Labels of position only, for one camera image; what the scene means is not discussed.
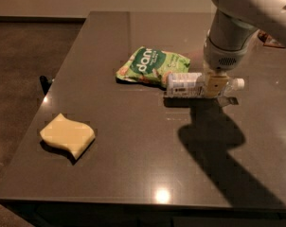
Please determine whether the blue plastic bottle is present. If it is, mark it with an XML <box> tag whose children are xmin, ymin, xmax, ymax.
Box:
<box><xmin>165</xmin><ymin>73</ymin><xmax>245</xmax><ymax>98</ymax></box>

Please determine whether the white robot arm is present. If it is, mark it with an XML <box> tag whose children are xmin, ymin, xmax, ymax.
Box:
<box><xmin>204</xmin><ymin>0</ymin><xmax>286</xmax><ymax>98</ymax></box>

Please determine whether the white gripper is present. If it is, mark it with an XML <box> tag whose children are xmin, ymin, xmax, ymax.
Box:
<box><xmin>204</xmin><ymin>37</ymin><xmax>246</xmax><ymax>97</ymax></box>

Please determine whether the green rice chip bag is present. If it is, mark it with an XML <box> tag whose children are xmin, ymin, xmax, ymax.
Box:
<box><xmin>116</xmin><ymin>46</ymin><xmax>190</xmax><ymax>88</ymax></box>

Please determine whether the yellow wavy sponge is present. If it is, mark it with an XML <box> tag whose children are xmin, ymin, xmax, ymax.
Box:
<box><xmin>40</xmin><ymin>113</ymin><xmax>96</xmax><ymax>160</ymax></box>

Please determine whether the snack packet at table edge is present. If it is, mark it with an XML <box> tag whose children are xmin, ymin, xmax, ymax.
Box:
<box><xmin>258</xmin><ymin>30</ymin><xmax>284</xmax><ymax>48</ymax></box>

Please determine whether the black object beside table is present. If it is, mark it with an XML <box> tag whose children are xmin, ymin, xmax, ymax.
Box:
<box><xmin>39</xmin><ymin>76</ymin><xmax>54</xmax><ymax>95</ymax></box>

